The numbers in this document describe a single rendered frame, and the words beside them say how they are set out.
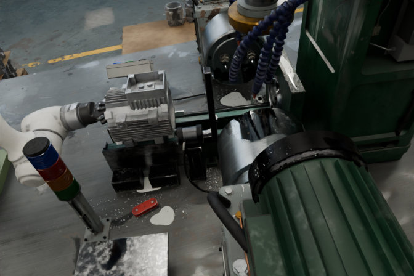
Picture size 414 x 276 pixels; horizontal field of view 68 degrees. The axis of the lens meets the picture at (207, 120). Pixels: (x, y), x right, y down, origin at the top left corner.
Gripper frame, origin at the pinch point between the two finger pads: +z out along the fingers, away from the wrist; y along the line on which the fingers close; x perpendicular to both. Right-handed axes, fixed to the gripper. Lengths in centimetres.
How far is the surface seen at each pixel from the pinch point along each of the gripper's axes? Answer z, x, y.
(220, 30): 31.0, -4.1, 24.9
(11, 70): -166, 61, 175
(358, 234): 40, -23, -65
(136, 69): -3.5, 0.5, 20.2
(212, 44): 27.1, -1.3, 21.1
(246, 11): 38.2, -22.9, -4.5
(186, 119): 11.0, 16.9, 4.4
